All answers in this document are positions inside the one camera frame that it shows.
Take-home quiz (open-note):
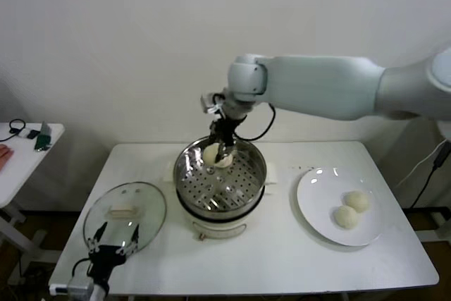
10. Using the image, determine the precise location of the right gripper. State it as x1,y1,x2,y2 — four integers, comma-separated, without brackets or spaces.
207,116,244,164

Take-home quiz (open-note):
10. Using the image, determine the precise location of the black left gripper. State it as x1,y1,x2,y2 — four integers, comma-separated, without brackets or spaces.
87,221,142,283

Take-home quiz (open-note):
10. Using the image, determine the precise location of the white steamed baozi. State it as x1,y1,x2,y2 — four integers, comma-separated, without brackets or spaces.
203,144,222,167
343,190,372,213
332,205,361,230
215,152,235,169

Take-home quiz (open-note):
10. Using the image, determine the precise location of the round glass pot lid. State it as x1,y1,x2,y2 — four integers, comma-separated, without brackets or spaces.
82,181,168,255

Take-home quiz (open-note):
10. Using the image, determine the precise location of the perforated steel steamer basket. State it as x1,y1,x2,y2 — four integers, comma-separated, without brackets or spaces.
163,134,279,214

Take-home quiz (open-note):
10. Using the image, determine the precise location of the person's bare hand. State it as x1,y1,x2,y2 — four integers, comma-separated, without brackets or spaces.
0,145,15,171

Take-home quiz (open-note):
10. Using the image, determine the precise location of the white electric pot base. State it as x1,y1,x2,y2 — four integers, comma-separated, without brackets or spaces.
175,180,266,242

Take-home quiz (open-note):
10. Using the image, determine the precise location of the white side table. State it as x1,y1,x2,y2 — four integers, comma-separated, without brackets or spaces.
0,123,66,263

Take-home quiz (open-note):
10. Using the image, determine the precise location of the white round plate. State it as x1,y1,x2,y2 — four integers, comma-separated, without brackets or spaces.
290,166,385,247

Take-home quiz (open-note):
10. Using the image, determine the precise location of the green and grey tool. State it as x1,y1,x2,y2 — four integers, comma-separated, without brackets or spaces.
33,121,54,153

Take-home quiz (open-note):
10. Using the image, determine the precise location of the grey metal stand base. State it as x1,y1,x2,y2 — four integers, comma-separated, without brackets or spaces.
431,209,451,242

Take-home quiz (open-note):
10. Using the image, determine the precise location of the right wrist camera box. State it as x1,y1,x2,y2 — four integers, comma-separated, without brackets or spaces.
200,92,226,116

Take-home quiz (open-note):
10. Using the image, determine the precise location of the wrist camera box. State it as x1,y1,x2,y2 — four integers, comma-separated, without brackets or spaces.
48,275,96,298
200,92,226,116

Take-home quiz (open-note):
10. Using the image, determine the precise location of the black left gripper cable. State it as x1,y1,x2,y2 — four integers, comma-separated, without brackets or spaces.
72,257,94,283

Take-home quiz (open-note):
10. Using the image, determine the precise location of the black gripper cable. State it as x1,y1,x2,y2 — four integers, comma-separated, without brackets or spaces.
232,103,276,141
72,257,94,283

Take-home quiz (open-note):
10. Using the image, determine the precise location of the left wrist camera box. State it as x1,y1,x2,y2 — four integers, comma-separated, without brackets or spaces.
48,275,96,298

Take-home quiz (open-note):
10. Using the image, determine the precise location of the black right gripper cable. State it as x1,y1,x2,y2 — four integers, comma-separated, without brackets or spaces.
232,103,276,141

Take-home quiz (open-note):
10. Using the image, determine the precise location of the black looped cable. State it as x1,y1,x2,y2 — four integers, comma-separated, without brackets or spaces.
0,119,27,142

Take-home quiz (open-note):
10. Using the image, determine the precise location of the white wall cable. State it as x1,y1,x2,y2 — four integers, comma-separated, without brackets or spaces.
393,138,451,189

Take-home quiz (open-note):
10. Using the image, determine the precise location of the black cable with adapter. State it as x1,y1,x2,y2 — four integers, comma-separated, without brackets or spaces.
410,145,451,209

